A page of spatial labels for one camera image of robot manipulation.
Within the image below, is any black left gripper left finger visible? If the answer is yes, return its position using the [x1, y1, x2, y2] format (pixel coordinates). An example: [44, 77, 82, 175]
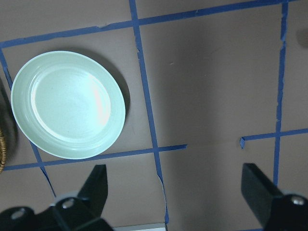
[77, 165, 107, 217]

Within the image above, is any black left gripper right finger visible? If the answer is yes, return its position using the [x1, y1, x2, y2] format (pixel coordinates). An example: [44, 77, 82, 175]
[241, 163, 283, 228]

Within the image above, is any light green plate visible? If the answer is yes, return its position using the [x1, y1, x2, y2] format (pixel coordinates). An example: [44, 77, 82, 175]
[11, 51, 126, 159]

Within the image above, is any woven wicker basket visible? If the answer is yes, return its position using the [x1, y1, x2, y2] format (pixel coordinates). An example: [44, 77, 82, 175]
[0, 79, 8, 173]

